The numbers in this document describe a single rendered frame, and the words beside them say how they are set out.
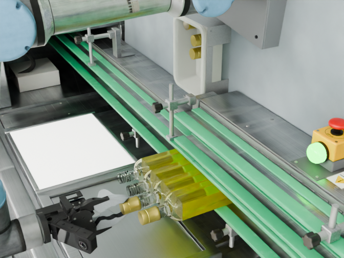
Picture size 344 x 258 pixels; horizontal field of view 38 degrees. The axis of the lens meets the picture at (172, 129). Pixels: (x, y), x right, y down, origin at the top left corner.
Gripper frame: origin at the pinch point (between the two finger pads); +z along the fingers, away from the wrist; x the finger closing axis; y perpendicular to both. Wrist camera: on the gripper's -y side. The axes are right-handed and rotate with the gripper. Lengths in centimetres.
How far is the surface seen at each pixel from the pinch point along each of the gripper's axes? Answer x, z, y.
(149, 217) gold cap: -0.7, 2.8, -7.2
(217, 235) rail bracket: 4.9, 17.0, -14.5
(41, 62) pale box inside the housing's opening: 7, 14, 127
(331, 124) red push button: -25, 37, -26
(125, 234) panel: 12.7, 1.4, 5.3
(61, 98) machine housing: 14, 14, 100
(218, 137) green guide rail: -13.3, 24.9, -2.0
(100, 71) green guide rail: -5, 23, 74
